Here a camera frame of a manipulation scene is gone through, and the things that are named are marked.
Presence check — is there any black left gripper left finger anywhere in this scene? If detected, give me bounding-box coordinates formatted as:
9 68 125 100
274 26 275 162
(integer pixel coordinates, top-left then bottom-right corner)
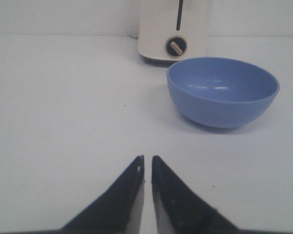
62 156 145 230

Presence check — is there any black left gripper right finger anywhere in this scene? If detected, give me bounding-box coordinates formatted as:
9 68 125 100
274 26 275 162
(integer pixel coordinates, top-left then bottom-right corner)
151 156 239 231

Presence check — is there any blue plastic bowl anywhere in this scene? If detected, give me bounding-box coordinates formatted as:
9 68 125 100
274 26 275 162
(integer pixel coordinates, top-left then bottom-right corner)
166 57 280 128

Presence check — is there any white two-slot toaster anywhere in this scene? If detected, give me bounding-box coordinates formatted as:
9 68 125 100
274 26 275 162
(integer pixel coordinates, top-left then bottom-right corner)
137 0 213 63

